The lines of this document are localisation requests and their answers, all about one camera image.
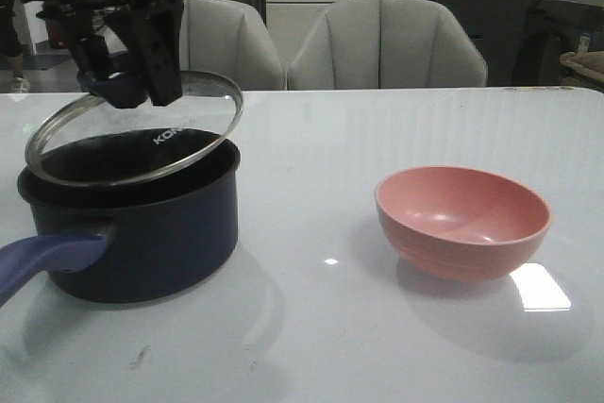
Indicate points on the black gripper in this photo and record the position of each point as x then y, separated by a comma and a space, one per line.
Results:
148, 28

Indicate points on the right grey upholstered chair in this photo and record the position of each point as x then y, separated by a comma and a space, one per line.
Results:
386, 44

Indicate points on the beige cushion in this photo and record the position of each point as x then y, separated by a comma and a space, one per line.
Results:
582, 69

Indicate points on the dark blue saucepan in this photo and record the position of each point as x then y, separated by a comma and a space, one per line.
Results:
142, 215

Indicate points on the dark glass side table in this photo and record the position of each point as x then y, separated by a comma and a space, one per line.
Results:
553, 28

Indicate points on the pink plastic bowl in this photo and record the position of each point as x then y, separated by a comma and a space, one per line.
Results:
460, 223

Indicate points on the person in background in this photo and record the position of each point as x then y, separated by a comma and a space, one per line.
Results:
12, 49

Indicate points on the grey upholstered chair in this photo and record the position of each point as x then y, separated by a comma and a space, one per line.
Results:
230, 39
386, 44

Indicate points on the left grey upholstered chair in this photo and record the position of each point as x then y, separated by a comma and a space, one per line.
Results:
230, 39

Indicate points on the glass pot lid blue knob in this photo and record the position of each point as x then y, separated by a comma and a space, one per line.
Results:
203, 110

